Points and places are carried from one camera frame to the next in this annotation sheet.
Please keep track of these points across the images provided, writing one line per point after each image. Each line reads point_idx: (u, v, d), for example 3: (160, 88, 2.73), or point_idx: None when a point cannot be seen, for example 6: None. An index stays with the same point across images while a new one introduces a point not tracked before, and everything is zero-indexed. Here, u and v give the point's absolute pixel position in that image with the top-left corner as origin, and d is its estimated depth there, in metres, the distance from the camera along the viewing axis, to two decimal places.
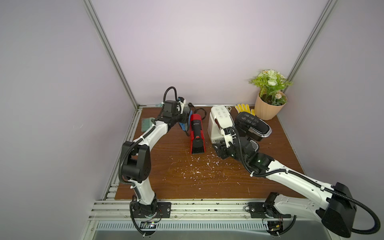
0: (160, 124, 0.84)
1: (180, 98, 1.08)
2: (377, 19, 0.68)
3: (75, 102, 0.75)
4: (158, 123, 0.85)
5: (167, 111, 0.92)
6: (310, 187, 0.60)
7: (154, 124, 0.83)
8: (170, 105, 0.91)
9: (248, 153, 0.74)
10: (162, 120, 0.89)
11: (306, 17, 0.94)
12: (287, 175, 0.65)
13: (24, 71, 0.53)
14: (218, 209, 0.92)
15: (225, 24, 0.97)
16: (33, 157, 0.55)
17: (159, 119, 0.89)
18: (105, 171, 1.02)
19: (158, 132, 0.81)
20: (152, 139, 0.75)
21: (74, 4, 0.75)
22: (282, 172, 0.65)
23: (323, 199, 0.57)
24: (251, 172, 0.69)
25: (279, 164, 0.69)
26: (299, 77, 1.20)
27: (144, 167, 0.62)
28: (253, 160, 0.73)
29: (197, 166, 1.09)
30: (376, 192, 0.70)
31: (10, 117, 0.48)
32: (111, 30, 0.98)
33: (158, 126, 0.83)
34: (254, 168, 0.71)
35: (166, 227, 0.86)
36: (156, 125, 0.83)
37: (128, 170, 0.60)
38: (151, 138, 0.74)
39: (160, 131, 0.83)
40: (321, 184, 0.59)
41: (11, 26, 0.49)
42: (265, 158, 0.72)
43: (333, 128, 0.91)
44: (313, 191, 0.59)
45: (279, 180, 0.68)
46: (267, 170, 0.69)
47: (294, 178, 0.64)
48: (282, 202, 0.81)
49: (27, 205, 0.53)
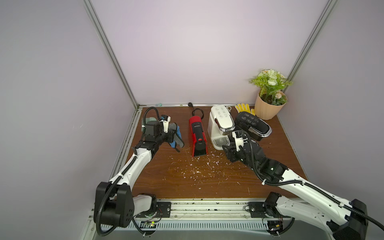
0: (142, 153, 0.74)
1: (163, 116, 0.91)
2: (377, 18, 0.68)
3: (74, 102, 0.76)
4: (139, 151, 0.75)
5: (150, 134, 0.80)
6: (327, 203, 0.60)
7: (134, 154, 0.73)
8: (151, 127, 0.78)
9: (259, 160, 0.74)
10: (144, 146, 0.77)
11: (306, 16, 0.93)
12: (302, 187, 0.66)
13: (23, 70, 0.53)
14: (218, 209, 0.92)
15: (225, 24, 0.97)
16: (33, 156, 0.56)
17: (141, 145, 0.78)
18: (105, 171, 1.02)
19: (140, 163, 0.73)
20: (133, 173, 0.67)
21: (74, 4, 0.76)
22: (297, 184, 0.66)
23: (341, 217, 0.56)
24: (263, 180, 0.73)
25: (293, 174, 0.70)
26: (299, 77, 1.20)
27: (127, 210, 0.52)
28: (265, 168, 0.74)
29: (197, 166, 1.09)
30: (375, 192, 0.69)
31: (11, 115, 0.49)
32: (111, 30, 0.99)
33: (139, 155, 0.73)
34: (266, 175, 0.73)
35: (166, 227, 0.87)
36: (137, 155, 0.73)
37: (109, 218, 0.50)
38: (132, 173, 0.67)
39: (145, 159, 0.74)
40: (340, 201, 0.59)
41: (11, 26, 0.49)
42: (277, 166, 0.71)
43: (333, 128, 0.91)
44: (331, 206, 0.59)
45: (295, 192, 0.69)
46: (281, 179, 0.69)
47: (310, 191, 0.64)
48: (286, 206, 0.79)
49: (27, 203, 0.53)
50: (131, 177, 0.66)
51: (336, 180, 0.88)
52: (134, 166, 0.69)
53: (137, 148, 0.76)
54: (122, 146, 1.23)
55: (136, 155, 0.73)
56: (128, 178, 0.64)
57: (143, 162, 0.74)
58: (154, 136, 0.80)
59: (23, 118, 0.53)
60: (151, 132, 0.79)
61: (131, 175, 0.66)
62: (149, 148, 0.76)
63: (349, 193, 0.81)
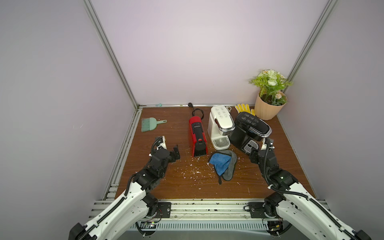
0: (132, 194, 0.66)
1: (158, 140, 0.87)
2: (377, 18, 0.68)
3: (75, 102, 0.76)
4: (132, 190, 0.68)
5: (153, 167, 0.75)
6: (327, 222, 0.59)
7: (124, 194, 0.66)
8: (157, 161, 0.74)
9: (271, 166, 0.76)
10: (141, 180, 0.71)
11: (306, 16, 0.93)
12: (307, 202, 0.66)
13: (21, 70, 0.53)
14: (219, 209, 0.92)
15: (225, 24, 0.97)
16: (33, 156, 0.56)
17: (139, 178, 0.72)
18: (105, 171, 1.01)
19: (126, 207, 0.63)
20: (111, 221, 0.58)
21: (73, 4, 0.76)
22: (302, 197, 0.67)
23: (337, 238, 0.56)
24: (270, 185, 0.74)
25: (301, 188, 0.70)
26: (299, 78, 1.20)
27: None
28: (275, 175, 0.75)
29: (198, 166, 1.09)
30: (373, 193, 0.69)
31: (11, 114, 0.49)
32: (110, 30, 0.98)
33: (129, 196, 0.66)
34: (273, 181, 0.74)
35: (166, 227, 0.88)
36: (127, 195, 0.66)
37: None
38: (109, 222, 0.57)
39: (133, 201, 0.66)
40: (342, 225, 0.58)
41: (10, 26, 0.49)
42: (288, 176, 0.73)
43: (333, 127, 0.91)
44: (330, 227, 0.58)
45: (298, 205, 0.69)
46: (288, 189, 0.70)
47: (313, 207, 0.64)
48: (287, 210, 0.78)
49: (27, 204, 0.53)
50: (108, 226, 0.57)
51: (335, 180, 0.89)
52: (115, 211, 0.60)
53: (131, 183, 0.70)
54: (122, 147, 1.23)
55: (124, 196, 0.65)
56: (103, 228, 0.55)
57: (130, 204, 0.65)
58: (157, 171, 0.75)
59: (25, 117, 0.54)
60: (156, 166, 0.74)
61: (106, 224, 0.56)
62: (144, 187, 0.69)
63: (347, 193, 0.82)
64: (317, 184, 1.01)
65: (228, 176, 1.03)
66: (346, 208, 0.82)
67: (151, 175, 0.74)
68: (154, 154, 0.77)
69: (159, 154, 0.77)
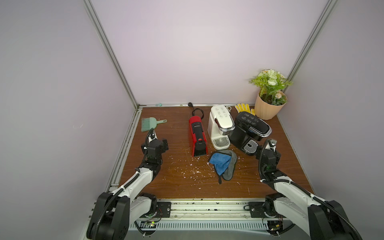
0: (145, 172, 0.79)
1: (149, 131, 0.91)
2: (377, 18, 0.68)
3: (75, 102, 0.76)
4: (143, 171, 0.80)
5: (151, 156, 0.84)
6: (301, 195, 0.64)
7: (138, 172, 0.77)
8: (153, 150, 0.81)
9: (268, 164, 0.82)
10: (146, 167, 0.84)
11: (306, 16, 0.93)
12: (289, 185, 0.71)
13: (21, 70, 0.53)
14: (218, 209, 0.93)
15: (225, 24, 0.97)
16: (33, 156, 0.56)
17: (144, 166, 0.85)
18: (105, 171, 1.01)
19: (143, 181, 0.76)
20: (134, 188, 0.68)
21: (73, 4, 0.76)
22: (285, 182, 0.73)
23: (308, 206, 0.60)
24: (262, 178, 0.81)
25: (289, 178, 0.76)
26: (299, 77, 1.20)
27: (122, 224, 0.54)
28: (270, 172, 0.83)
29: (197, 166, 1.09)
30: (373, 192, 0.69)
31: (10, 115, 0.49)
32: (111, 30, 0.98)
33: (142, 174, 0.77)
34: (267, 176, 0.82)
35: (166, 227, 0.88)
36: (140, 173, 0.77)
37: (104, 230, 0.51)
38: (133, 188, 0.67)
39: (146, 177, 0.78)
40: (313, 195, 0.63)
41: (9, 26, 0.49)
42: (278, 173, 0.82)
43: (333, 127, 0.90)
44: (304, 198, 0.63)
45: (283, 190, 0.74)
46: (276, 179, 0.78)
47: (293, 188, 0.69)
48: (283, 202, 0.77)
49: (26, 203, 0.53)
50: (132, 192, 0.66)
51: (335, 180, 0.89)
52: (136, 181, 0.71)
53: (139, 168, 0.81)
54: (122, 146, 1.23)
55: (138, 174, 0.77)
56: (129, 192, 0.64)
57: (144, 181, 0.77)
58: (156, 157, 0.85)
59: (24, 117, 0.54)
60: (153, 154, 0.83)
61: (132, 190, 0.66)
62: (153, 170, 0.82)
63: (347, 192, 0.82)
64: (317, 183, 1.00)
65: (228, 177, 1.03)
66: (346, 208, 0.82)
67: (153, 163, 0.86)
68: (149, 146, 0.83)
69: (153, 144, 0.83)
